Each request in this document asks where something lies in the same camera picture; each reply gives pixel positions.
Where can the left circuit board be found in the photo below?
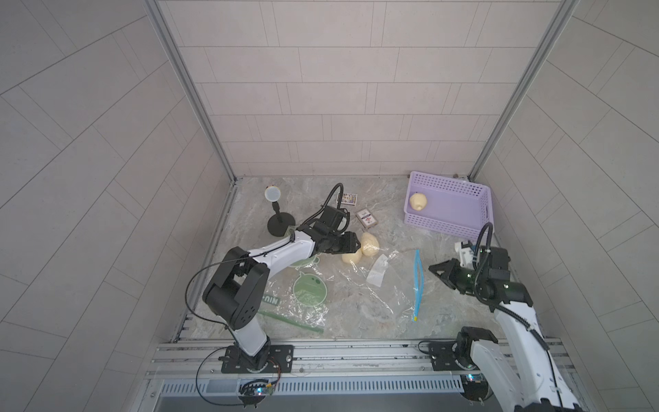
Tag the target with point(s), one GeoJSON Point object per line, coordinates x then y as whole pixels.
{"type": "Point", "coordinates": [253, 392]}

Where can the black stand with white disc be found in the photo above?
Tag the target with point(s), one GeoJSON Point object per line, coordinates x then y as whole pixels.
{"type": "Point", "coordinates": [280, 222]}

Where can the clear bag green zip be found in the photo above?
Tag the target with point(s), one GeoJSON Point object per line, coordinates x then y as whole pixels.
{"type": "Point", "coordinates": [299, 298]}

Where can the yellow pear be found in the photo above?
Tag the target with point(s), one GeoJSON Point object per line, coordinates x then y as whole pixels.
{"type": "Point", "coordinates": [352, 258]}
{"type": "Point", "coordinates": [418, 201]}
{"type": "Point", "coordinates": [369, 245]}

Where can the playing card box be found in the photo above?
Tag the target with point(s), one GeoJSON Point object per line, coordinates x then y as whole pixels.
{"type": "Point", "coordinates": [367, 219]}

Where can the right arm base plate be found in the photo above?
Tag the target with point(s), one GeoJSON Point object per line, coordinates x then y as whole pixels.
{"type": "Point", "coordinates": [442, 355]}

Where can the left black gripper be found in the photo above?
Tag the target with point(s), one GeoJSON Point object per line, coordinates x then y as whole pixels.
{"type": "Point", "coordinates": [348, 245]}

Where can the clear bag blue zip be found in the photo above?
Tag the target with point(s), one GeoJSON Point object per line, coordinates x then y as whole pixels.
{"type": "Point", "coordinates": [387, 286]}

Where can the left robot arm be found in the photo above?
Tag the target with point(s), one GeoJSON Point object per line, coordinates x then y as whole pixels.
{"type": "Point", "coordinates": [235, 291]}

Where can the small card box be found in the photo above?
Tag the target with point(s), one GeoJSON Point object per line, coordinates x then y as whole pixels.
{"type": "Point", "coordinates": [349, 199]}

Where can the right circuit board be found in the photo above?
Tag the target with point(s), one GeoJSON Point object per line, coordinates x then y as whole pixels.
{"type": "Point", "coordinates": [475, 388]}

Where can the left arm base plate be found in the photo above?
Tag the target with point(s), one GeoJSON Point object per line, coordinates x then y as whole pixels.
{"type": "Point", "coordinates": [271, 359]}

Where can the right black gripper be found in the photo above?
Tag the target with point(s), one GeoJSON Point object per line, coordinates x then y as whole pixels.
{"type": "Point", "coordinates": [448, 272]}

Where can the purple plastic basket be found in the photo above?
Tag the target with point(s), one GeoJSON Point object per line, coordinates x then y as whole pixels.
{"type": "Point", "coordinates": [455, 207]}

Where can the circuit board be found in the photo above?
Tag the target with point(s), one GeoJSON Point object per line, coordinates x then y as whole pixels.
{"type": "Point", "coordinates": [475, 388]}
{"type": "Point", "coordinates": [253, 392]}

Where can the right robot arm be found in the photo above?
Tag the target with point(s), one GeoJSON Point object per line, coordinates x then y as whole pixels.
{"type": "Point", "coordinates": [533, 382]}

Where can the aluminium frame rail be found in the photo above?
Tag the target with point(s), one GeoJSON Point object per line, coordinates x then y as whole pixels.
{"type": "Point", "coordinates": [312, 358]}

